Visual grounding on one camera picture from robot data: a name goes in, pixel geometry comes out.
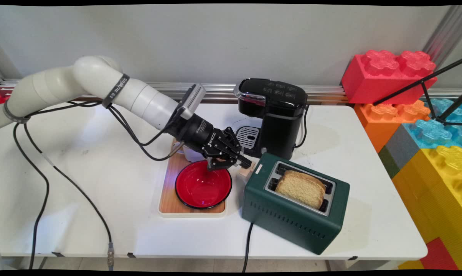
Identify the large orange toy brick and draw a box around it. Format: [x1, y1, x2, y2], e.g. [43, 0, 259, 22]
[354, 100, 431, 154]

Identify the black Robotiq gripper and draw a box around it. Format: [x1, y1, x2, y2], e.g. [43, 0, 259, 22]
[165, 111, 253, 171]

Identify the aluminium rail along wall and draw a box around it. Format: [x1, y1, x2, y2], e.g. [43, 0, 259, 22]
[0, 79, 462, 105]

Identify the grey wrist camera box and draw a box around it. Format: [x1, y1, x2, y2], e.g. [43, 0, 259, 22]
[180, 84, 207, 120]

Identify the large red toy brick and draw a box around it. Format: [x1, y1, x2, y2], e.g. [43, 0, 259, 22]
[341, 50, 438, 105]

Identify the large blue toy brick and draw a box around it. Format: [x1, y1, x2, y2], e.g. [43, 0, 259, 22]
[404, 98, 462, 149]

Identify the black coffee machine cable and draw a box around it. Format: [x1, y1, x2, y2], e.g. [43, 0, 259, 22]
[294, 104, 310, 149]

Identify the black printed wrist strap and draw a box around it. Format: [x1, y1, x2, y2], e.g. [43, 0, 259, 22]
[102, 74, 130, 109]

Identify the toasted bread slice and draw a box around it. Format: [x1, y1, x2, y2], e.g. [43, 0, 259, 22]
[275, 170, 327, 210]

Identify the dark green toy brick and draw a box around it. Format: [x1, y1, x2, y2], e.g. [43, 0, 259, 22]
[378, 146, 403, 179]

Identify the black capsule coffee machine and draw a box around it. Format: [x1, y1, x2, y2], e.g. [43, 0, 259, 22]
[234, 78, 309, 161]

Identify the upright aluminium profile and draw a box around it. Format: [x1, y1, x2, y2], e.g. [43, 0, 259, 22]
[423, 6, 462, 69]

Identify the grey arm strap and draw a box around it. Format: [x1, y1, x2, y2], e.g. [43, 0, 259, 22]
[3, 99, 31, 124]

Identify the dark green toaster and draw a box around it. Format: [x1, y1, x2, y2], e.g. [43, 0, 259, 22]
[242, 153, 350, 255]

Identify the beige toaster lever knob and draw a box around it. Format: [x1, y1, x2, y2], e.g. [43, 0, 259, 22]
[239, 161, 257, 178]

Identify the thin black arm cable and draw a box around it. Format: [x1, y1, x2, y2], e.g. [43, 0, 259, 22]
[12, 122, 50, 269]

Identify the grey toy brick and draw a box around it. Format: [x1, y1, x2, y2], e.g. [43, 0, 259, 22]
[384, 123, 422, 161]

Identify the translucent white cup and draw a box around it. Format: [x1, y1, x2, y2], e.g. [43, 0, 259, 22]
[173, 140, 207, 163]

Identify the wooden tray with cream rim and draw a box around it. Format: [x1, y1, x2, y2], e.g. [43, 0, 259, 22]
[158, 139, 228, 218]

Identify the black cable with metal connector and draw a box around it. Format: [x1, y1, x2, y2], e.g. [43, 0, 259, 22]
[23, 123, 114, 269]

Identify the black toaster power cable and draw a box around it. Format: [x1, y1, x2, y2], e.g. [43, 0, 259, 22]
[242, 222, 254, 273]

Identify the red bowl with black rim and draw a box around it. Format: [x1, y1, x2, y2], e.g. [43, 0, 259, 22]
[175, 160, 233, 210]

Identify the large yellow toy brick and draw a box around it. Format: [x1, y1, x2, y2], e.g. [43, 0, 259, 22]
[391, 145, 462, 271]

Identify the black gripper cable bundle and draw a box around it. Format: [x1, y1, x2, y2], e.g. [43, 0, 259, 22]
[31, 100, 185, 161]

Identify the black tripod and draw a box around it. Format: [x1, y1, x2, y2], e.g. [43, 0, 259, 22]
[373, 57, 462, 126]

